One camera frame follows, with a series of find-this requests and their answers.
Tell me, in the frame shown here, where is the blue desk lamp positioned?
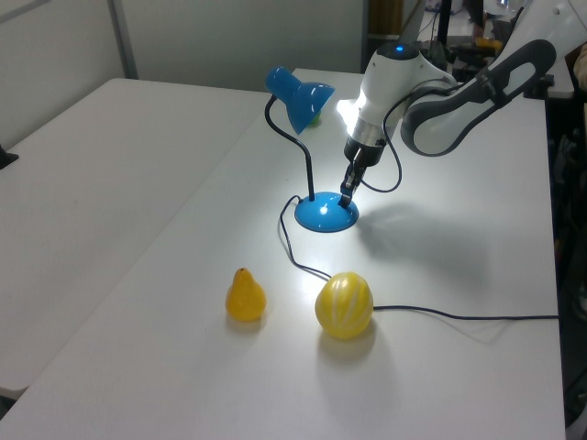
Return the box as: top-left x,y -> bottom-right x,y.
264,66 -> 360,234

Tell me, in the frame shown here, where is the black vertical pole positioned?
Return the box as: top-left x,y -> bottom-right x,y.
436,0 -> 454,47

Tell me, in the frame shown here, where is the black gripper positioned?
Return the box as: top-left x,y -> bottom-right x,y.
339,134 -> 386,207

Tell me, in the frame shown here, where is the yellow toy pear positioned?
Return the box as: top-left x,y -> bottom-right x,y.
225,267 -> 268,323

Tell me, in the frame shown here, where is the dark lamp power cable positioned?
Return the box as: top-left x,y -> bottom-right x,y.
278,194 -> 560,321

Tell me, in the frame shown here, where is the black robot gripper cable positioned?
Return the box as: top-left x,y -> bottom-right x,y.
360,78 -> 460,194

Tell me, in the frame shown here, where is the yellow striped toy melon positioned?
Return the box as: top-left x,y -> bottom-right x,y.
314,271 -> 375,341

